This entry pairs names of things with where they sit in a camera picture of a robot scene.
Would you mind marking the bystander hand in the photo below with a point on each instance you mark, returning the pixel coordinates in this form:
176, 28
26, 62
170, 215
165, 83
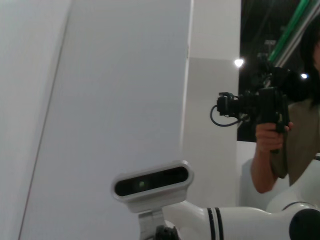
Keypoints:
267, 138

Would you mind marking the black video camera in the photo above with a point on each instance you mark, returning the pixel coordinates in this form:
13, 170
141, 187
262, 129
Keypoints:
267, 105

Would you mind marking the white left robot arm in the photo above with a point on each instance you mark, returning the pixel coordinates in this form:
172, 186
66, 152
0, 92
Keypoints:
250, 220

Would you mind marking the bystander forearm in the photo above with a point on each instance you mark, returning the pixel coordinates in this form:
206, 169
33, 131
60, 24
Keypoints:
262, 172

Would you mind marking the bystander in olive top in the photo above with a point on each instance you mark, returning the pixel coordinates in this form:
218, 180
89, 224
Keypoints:
305, 140

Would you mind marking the black foam microphone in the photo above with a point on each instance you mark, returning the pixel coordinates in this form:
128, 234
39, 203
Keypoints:
293, 85

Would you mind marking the round ceiling light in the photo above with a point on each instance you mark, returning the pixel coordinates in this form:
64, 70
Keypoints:
303, 75
238, 62

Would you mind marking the green ceiling beam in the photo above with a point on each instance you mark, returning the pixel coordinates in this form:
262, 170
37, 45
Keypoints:
287, 30

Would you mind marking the black neck knob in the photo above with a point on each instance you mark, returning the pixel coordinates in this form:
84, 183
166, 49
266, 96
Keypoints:
166, 233

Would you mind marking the silver head camera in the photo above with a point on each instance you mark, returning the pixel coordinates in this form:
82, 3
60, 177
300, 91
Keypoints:
152, 183

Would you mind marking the silver head camera bracket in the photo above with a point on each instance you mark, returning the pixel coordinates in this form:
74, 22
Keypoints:
150, 223

